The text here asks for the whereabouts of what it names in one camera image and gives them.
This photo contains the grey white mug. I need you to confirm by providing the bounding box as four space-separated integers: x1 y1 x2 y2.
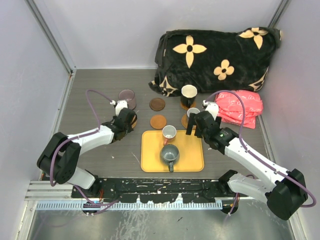
186 107 200 118

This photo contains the light wood coaster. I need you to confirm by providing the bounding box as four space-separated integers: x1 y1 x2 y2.
180 102 197 111

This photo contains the black cream mug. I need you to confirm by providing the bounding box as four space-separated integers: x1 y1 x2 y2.
180 84 198 107

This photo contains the pink white mug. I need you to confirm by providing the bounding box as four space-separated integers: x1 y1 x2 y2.
162 125 177 146

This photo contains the purple glass mug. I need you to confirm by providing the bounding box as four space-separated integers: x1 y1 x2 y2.
118 89 137 110

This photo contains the orange wood coaster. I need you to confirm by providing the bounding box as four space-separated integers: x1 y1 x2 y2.
150 114 167 130

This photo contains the dark wood coaster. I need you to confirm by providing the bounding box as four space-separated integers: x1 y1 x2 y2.
149 97 166 111

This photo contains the large blue-grey mug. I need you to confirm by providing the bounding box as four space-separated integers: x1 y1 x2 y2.
159 144 180 173

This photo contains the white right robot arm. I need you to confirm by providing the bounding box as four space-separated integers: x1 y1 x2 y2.
186 111 308 220

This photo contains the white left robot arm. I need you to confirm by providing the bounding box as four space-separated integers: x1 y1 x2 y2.
36 108 137 198

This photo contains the pink plastic bag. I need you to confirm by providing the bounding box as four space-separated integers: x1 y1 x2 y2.
215 90 263 129

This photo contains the yellow tray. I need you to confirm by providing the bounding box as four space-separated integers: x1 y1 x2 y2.
140 130 205 173

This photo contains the black floral pillow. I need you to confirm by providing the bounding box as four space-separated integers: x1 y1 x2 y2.
148 27 283 97

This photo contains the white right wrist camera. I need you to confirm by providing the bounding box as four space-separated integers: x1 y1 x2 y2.
202 100 219 120

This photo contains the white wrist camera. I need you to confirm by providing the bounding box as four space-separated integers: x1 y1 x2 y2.
202 100 219 120
110 100 128 116

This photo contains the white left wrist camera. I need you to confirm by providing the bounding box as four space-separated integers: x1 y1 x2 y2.
110 100 128 116

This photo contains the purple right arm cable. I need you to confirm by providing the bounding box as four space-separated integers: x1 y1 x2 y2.
201 89 316 217

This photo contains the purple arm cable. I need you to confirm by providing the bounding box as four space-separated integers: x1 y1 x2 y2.
49 89 122 217
201 89 316 217

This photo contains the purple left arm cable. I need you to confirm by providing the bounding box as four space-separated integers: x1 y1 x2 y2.
49 89 122 217

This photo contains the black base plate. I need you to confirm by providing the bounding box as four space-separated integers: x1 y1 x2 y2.
71 176 249 204

